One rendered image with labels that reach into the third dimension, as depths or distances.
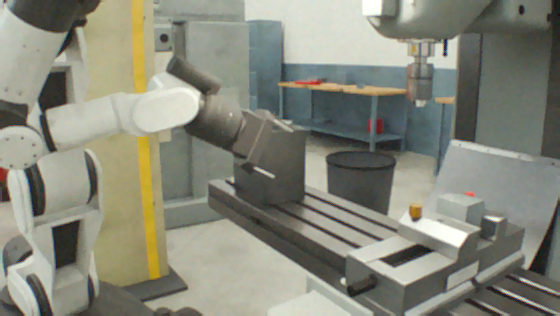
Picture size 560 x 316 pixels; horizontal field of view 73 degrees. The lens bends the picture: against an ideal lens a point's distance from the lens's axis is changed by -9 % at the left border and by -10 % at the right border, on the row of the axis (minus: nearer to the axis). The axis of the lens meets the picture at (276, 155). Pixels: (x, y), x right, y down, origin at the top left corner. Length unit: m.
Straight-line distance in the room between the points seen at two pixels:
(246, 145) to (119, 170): 1.57
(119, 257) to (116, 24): 1.25
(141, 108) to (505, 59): 0.83
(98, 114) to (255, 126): 0.29
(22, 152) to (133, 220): 1.77
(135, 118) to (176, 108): 0.07
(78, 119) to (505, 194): 0.91
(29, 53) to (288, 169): 0.68
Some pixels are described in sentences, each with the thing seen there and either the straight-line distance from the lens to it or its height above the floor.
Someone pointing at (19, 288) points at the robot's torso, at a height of 0.72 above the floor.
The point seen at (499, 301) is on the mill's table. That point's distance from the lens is 0.74.
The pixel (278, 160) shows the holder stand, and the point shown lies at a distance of 1.04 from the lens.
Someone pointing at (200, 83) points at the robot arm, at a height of 1.23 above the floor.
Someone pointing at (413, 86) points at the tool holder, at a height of 1.23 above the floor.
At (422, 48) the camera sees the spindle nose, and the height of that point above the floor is 1.29.
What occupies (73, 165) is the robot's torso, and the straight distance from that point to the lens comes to 0.97.
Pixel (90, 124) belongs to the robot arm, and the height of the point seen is 1.18.
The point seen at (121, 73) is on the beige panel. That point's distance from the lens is 2.25.
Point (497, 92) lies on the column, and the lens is 1.11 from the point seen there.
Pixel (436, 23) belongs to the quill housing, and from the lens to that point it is 0.70.
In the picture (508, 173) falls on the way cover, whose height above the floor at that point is 1.02.
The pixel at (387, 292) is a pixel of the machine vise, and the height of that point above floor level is 0.95.
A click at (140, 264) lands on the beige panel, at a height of 0.15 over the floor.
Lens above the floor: 1.27
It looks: 13 degrees down
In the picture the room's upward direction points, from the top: straight up
